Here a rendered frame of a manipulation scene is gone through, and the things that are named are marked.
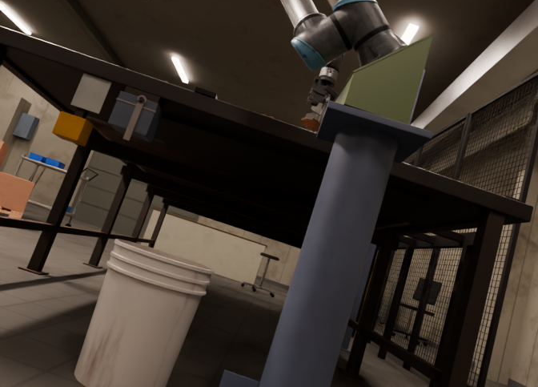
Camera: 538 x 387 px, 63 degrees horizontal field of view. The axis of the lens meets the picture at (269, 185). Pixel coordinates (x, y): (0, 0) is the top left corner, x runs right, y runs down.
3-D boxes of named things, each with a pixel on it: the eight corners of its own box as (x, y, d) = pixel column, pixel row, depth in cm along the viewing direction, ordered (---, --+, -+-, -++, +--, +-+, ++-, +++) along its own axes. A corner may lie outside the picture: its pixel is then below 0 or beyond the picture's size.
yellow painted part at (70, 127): (77, 141, 143) (104, 76, 147) (50, 132, 143) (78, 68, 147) (85, 147, 151) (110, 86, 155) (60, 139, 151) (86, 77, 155)
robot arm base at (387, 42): (419, 44, 118) (402, 13, 119) (371, 69, 118) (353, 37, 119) (403, 65, 133) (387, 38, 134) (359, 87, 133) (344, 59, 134)
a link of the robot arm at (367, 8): (390, 19, 119) (366, -23, 120) (346, 46, 123) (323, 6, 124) (391, 32, 130) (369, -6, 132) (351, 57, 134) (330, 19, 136)
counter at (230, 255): (254, 286, 739) (266, 245, 751) (136, 247, 750) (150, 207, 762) (254, 284, 808) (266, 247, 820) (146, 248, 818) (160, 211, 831)
